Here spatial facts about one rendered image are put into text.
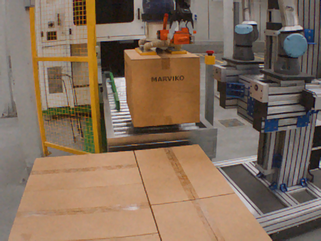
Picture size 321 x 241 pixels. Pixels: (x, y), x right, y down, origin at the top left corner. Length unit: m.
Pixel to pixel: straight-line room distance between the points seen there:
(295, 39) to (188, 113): 0.81
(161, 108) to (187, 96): 0.17
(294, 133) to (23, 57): 2.07
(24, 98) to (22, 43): 0.45
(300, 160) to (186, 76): 0.95
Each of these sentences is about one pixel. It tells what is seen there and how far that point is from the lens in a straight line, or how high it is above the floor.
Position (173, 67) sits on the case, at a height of 1.02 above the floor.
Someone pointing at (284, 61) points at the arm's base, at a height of 1.10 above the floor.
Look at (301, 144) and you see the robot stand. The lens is 2.13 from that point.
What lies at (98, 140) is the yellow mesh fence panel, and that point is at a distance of 2.76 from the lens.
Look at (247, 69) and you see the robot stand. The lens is 2.10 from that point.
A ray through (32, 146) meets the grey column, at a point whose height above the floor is 0.31.
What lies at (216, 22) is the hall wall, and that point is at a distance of 11.71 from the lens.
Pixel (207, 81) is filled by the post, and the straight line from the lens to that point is 2.56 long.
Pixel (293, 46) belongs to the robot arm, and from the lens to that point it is 1.51.
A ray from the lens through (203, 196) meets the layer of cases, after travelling 1.44.
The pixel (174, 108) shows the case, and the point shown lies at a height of 0.77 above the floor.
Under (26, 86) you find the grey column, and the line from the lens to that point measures 2.63.
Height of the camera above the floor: 1.31
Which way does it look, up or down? 19 degrees down
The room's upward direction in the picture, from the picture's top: 1 degrees counter-clockwise
